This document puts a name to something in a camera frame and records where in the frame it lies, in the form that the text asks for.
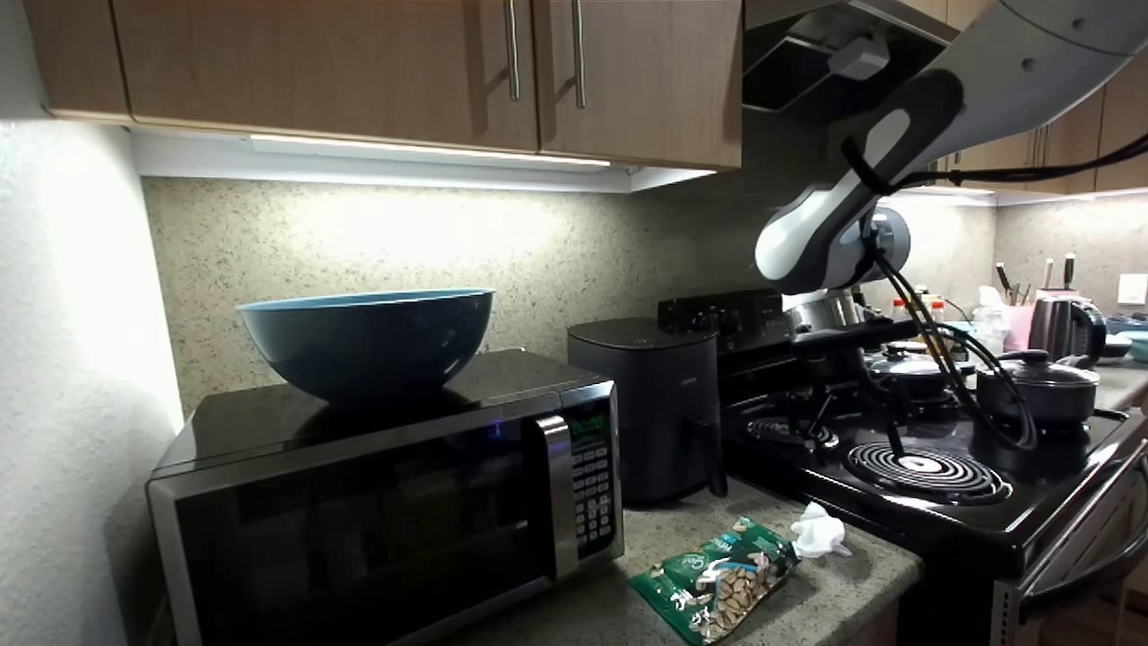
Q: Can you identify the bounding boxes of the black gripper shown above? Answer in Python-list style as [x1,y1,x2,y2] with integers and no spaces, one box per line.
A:
[777,287,887,465]

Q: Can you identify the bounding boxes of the white tissue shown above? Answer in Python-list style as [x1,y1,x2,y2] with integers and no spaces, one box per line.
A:
[787,497,850,564]

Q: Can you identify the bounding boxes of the black frying pan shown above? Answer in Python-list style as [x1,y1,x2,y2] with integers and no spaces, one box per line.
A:
[862,336,980,394]

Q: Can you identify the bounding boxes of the black electric stove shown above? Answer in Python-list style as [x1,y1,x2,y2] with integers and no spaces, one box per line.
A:
[652,283,1148,646]

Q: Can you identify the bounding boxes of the black air fryer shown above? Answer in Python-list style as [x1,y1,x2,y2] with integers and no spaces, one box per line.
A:
[564,314,732,508]

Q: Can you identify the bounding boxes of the green snack bag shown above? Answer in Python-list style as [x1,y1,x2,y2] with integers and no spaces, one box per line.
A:
[628,513,804,646]

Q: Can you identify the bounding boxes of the pink container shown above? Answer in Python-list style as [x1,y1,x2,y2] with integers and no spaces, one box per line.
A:
[1002,301,1040,360]

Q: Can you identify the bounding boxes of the black pot with lid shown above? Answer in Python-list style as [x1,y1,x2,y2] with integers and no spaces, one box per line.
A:
[973,344,1102,439]

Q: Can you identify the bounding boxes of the dark metallic kettle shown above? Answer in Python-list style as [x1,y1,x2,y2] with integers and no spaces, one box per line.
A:
[1028,287,1112,361]

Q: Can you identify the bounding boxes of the dark range hood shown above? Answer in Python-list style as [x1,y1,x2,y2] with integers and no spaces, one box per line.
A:
[740,0,962,124]

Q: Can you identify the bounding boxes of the black steel microwave oven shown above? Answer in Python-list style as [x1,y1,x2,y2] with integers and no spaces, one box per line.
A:
[144,349,628,646]

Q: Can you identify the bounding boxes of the dark blue bowl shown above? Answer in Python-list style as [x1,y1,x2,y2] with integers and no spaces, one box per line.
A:
[234,283,499,409]

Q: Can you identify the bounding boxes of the under cabinet light strip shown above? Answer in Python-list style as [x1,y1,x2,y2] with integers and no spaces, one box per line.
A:
[126,122,723,198]

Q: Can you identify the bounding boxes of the narrow wooden cabinet door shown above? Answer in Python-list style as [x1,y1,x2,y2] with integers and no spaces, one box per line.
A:
[23,0,135,124]

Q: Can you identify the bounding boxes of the wooden background wall cabinets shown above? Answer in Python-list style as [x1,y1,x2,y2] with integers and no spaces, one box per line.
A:
[935,56,1148,198]

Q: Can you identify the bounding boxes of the metal cabinet door handle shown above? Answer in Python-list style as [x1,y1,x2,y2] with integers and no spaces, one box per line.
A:
[567,0,591,110]
[502,0,528,103]

